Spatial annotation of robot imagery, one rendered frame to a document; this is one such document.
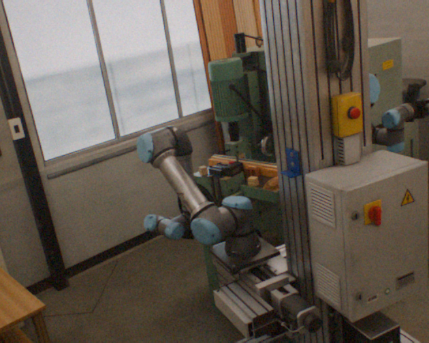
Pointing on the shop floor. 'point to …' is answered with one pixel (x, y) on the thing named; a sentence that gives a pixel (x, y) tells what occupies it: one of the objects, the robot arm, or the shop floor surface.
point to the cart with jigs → (11, 309)
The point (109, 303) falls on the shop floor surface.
